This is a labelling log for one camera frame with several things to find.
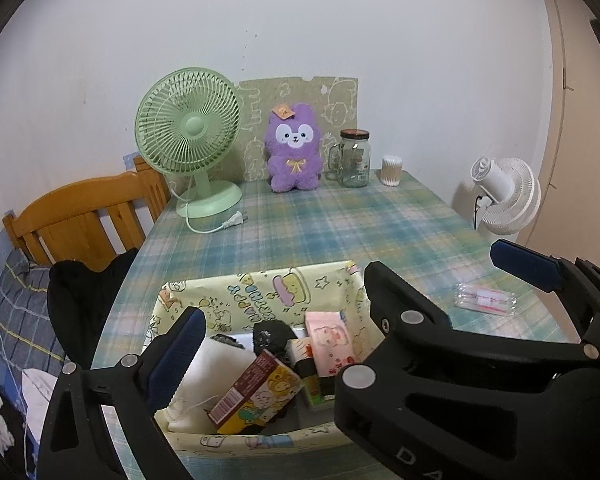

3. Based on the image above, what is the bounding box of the brown cartoon snack box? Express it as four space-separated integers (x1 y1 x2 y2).
208 349 302 436

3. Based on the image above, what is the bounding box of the beige door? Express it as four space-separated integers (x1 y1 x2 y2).
527 0 600 286

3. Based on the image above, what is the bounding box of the cotton swab container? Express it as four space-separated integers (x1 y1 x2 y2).
379 155 404 187

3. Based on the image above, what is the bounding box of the black cloth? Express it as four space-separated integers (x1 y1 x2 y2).
252 321 297 357

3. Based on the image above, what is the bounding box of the white wall fan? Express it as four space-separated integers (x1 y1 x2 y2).
469 156 542 235

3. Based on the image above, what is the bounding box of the white sheet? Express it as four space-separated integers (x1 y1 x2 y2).
21 367 61 407

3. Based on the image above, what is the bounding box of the black garment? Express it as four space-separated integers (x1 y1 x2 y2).
47 247 142 373

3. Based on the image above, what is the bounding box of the pink tissue pack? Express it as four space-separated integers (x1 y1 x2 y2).
304 310 359 379

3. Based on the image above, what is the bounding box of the clear plastic packet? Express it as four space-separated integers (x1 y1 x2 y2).
454 282 519 317

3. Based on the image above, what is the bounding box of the green desk fan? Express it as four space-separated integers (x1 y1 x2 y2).
133 67 244 219

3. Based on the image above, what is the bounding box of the black fan cable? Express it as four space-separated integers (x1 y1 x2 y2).
472 192 487 232

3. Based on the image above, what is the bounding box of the glass jar mug with lid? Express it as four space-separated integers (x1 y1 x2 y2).
324 129 371 189

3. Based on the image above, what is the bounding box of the green fan power cord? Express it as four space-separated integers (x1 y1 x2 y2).
172 180 249 235

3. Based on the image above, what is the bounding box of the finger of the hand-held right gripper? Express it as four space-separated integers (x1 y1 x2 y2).
333 260 600 480
490 238 600 320

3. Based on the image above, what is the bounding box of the yellow printed storage box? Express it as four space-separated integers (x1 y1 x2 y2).
141 260 377 467

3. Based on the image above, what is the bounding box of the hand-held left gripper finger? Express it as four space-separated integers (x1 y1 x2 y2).
39 306 207 480

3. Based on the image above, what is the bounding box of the purple plush toy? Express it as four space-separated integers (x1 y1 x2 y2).
263 100 325 194

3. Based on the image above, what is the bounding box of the olive printed cardboard sheet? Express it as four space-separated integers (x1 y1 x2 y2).
236 75 360 184

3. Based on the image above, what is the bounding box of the blue plaid pillow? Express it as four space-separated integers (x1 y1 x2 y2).
0 249 70 377

